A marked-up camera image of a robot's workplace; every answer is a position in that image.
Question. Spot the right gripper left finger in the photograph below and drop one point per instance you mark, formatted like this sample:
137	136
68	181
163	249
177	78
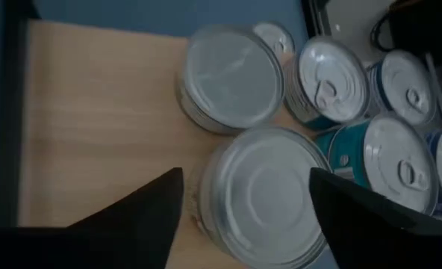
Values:
112	243

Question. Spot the black-framed wooden shelf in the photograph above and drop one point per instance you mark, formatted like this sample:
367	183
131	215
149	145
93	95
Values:
94	130

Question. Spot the green label tuna can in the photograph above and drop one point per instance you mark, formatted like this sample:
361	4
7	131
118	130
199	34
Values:
266	201
232	78

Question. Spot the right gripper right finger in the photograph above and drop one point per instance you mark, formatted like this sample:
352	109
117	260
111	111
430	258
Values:
374	239

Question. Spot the blue table mat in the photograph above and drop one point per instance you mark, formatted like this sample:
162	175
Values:
150	15

